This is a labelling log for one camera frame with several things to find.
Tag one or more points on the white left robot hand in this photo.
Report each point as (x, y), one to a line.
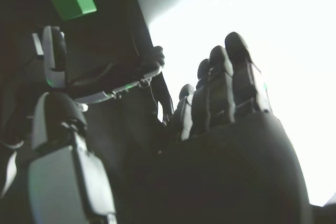
(223, 176)

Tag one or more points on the green wooden number cube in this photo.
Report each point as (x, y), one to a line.
(71, 3)

